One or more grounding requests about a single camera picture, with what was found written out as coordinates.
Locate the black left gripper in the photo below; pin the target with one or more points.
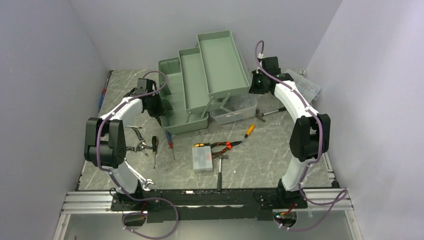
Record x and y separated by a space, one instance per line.
160 111

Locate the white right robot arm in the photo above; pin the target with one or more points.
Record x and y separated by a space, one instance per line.
310 136

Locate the clear compartment organizer box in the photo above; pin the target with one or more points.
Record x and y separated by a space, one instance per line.
306 87

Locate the blue red tool at wall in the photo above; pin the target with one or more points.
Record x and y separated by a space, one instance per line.
102 96

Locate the silver combination wrench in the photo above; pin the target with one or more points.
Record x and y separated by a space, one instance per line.
144 182

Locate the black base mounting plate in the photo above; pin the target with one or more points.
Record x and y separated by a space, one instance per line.
208 204

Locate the black handled hammer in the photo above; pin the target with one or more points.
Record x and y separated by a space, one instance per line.
219 176

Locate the black handled pliers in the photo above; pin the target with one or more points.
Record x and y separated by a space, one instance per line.
141 146

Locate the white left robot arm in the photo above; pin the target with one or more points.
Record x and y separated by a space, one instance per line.
105 143

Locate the small clear screw box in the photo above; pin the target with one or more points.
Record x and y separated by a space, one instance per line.
202 159

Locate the orange handled screwdriver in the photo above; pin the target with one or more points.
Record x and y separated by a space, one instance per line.
248 132

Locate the black handled screwdriver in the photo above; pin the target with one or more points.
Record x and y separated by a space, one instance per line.
154 142

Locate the aluminium frame rail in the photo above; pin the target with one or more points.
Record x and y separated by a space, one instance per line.
99 202

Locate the blue red handled screwdriver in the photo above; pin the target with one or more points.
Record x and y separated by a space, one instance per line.
170 143

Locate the small claw hammer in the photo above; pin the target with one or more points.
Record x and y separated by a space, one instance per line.
260 115

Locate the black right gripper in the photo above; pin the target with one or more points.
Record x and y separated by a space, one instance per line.
252 89

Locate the orange black long nose pliers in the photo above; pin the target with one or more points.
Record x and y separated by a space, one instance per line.
227 146

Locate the green toolbox with clear lid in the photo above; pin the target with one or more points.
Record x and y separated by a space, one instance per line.
208 80

